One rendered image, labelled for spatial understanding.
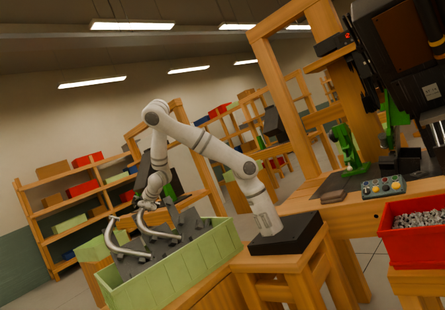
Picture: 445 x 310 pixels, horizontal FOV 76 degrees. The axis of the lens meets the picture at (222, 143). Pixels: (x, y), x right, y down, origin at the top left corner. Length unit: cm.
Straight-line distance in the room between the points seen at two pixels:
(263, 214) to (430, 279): 55
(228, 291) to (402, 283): 73
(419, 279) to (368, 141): 98
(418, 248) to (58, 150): 746
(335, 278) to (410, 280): 44
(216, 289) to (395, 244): 77
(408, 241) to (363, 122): 96
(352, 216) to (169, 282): 80
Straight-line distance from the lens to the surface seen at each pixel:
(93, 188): 723
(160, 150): 119
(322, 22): 183
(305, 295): 114
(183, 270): 136
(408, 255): 98
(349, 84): 178
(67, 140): 792
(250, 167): 114
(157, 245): 157
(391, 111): 140
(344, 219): 131
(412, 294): 101
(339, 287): 139
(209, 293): 137
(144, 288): 131
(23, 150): 771
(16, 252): 748
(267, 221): 119
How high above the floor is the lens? 132
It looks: level
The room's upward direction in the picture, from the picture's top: 22 degrees counter-clockwise
